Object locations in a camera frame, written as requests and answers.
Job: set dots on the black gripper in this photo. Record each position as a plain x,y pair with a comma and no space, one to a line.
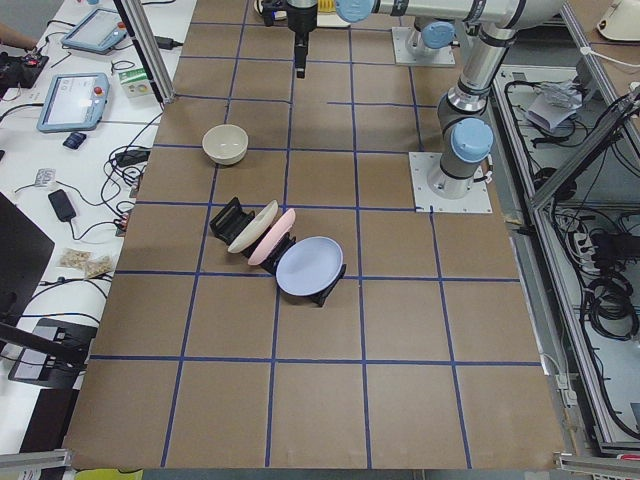
301,21

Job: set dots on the blue plate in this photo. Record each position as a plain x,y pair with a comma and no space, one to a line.
309,266

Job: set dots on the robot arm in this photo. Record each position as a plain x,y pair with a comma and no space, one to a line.
429,42
467,138

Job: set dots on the cream plate in rack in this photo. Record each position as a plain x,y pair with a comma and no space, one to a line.
256,227

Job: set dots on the pink plate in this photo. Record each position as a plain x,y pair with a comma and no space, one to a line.
272,238

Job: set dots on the black plate rack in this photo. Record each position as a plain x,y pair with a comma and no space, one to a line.
227,224

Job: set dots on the cream bowl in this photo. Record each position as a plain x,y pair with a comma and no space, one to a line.
225,144

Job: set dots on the green white box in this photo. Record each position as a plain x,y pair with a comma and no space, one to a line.
135,83

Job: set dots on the teach pendant far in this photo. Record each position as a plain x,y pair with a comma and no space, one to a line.
98,32

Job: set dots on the teach pendant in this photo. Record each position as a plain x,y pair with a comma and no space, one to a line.
98,32
74,102

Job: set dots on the black power adapter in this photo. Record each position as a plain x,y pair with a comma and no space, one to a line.
131,157

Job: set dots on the teach pendant near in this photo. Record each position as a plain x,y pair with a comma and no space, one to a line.
74,102

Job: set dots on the black smartphone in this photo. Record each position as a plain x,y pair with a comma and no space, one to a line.
61,205

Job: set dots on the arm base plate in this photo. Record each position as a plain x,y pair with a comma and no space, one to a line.
435,192
399,36

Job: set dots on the aluminium frame post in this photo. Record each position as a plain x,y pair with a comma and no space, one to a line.
139,30

